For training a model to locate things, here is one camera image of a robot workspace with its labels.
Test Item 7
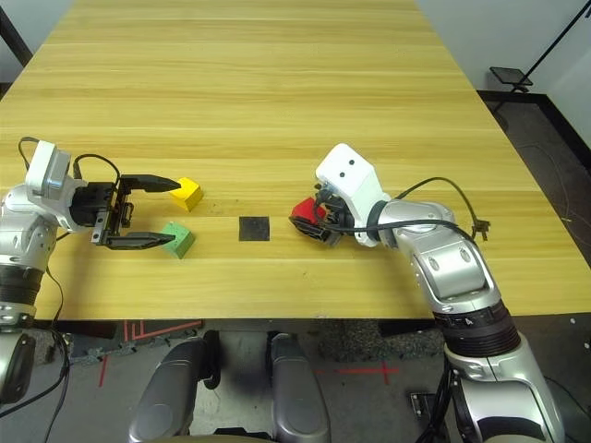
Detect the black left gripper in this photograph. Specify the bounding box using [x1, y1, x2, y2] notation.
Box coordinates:
[68, 174, 182, 251]

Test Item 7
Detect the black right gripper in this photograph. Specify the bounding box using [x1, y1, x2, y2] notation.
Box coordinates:
[289, 187, 357, 248]

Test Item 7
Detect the red wooden block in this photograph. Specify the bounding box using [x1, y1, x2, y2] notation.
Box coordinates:
[289, 197, 330, 227]

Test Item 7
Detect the yellow wooden block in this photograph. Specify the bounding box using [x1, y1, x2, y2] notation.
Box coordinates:
[168, 176, 205, 213]

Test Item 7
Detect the green wooden block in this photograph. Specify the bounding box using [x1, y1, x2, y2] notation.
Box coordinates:
[161, 221, 197, 260]

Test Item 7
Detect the black square marker pad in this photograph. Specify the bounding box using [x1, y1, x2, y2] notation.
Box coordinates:
[238, 215, 271, 242]

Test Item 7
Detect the speckled foam floor mat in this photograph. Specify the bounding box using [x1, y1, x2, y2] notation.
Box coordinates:
[318, 317, 447, 362]
[45, 329, 139, 365]

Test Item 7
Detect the grey right robot leg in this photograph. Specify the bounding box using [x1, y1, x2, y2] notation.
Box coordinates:
[270, 331, 332, 443]

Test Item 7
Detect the grey robot leg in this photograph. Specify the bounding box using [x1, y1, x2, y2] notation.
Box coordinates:
[270, 331, 332, 443]
[127, 329, 221, 443]

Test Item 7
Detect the grey left robot leg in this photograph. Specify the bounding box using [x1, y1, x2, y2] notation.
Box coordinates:
[127, 329, 221, 443]

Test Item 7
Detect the black floor plate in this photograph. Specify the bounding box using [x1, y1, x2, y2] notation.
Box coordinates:
[409, 391, 444, 421]

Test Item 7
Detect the black metal table leg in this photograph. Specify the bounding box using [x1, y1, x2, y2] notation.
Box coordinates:
[0, 7, 34, 70]

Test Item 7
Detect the black stand with tray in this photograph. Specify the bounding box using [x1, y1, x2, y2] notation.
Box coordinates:
[488, 0, 591, 94]

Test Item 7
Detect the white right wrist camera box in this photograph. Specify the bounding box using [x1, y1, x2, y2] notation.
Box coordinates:
[315, 142, 392, 248]

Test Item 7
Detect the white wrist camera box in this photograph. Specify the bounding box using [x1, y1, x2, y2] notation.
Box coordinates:
[315, 142, 392, 248]
[25, 140, 89, 232]

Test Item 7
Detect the black left camera cable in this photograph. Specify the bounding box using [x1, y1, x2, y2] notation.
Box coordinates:
[18, 136, 122, 186]

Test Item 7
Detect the black camera cable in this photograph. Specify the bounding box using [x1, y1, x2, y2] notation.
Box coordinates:
[350, 177, 491, 244]
[18, 136, 122, 186]

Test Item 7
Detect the black right camera cable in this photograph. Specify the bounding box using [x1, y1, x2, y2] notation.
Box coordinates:
[350, 177, 491, 244]

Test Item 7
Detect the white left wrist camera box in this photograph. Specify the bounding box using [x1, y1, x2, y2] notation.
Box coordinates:
[25, 140, 89, 232]

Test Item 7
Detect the thin black hanging cable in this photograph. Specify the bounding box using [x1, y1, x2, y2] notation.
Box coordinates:
[43, 267, 73, 443]

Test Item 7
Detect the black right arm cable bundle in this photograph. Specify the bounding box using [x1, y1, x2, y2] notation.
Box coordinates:
[427, 364, 463, 443]

